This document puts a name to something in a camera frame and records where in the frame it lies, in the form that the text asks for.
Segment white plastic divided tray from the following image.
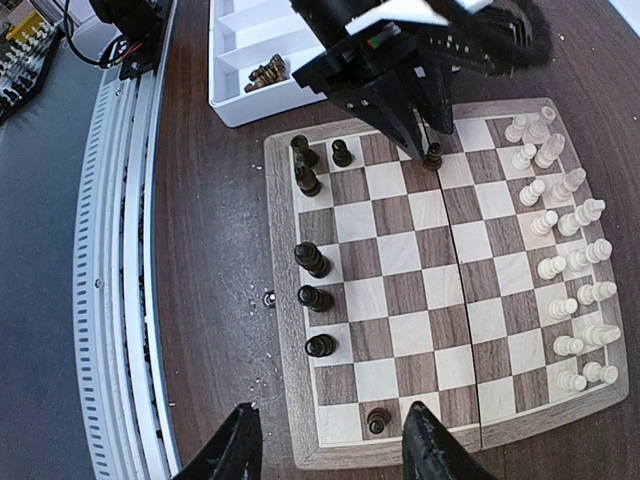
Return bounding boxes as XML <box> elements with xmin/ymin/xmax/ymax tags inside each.
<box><xmin>208</xmin><ymin>0</ymin><xmax>326</xmax><ymax>128</ymax></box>

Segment white chess pieces group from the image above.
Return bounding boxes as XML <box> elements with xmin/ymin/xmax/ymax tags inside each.
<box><xmin>474</xmin><ymin>105</ymin><xmax>626</xmax><ymax>413</ymax></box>

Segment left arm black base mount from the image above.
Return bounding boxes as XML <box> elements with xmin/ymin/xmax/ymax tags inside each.
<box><xmin>90</xmin><ymin>0</ymin><xmax>173</xmax><ymax>80</ymax></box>

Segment dark chess piece corner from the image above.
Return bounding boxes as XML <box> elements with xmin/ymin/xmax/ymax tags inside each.
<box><xmin>290</xmin><ymin>135</ymin><xmax>320</xmax><ymax>168</ymax></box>

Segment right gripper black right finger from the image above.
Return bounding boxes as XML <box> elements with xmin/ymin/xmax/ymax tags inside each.
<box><xmin>402</xmin><ymin>401</ymin><xmax>495</xmax><ymax>480</ymax></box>

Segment dark chess piece board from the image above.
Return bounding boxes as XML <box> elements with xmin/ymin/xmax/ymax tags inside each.
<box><xmin>366</xmin><ymin>407</ymin><xmax>392</xmax><ymax>435</ymax></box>
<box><xmin>297</xmin><ymin>285</ymin><xmax>334</xmax><ymax>313</ymax></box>

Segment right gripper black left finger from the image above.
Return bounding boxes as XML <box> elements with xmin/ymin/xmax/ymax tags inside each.
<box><xmin>173</xmin><ymin>403</ymin><xmax>263</xmax><ymax>480</ymax></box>

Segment dark pawn rank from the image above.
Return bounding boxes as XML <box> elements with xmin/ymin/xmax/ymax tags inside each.
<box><xmin>423</xmin><ymin>142</ymin><xmax>443</xmax><ymax>171</ymax></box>
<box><xmin>331</xmin><ymin>139</ymin><xmax>353</xmax><ymax>168</ymax></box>

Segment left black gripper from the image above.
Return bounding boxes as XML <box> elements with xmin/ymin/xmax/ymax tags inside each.
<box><xmin>293</xmin><ymin>19</ymin><xmax>500</xmax><ymax>159</ymax></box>

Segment dark chess pieces lower pile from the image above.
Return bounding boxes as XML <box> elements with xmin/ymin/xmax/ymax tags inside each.
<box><xmin>244</xmin><ymin>54</ymin><xmax>288</xmax><ymax>93</ymax></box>

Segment wooden chess board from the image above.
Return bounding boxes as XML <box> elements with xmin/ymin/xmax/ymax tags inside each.
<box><xmin>264</xmin><ymin>98</ymin><xmax>629</xmax><ymax>470</ymax></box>

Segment aluminium front rail frame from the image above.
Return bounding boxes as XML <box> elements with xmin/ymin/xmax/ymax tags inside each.
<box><xmin>69</xmin><ymin>0</ymin><xmax>186</xmax><ymax>480</ymax></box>

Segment dark chess piece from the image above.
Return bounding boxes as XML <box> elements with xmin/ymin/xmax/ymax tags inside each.
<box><xmin>304</xmin><ymin>333</ymin><xmax>338</xmax><ymax>358</ymax></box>
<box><xmin>294</xmin><ymin>242</ymin><xmax>331</xmax><ymax>278</ymax></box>

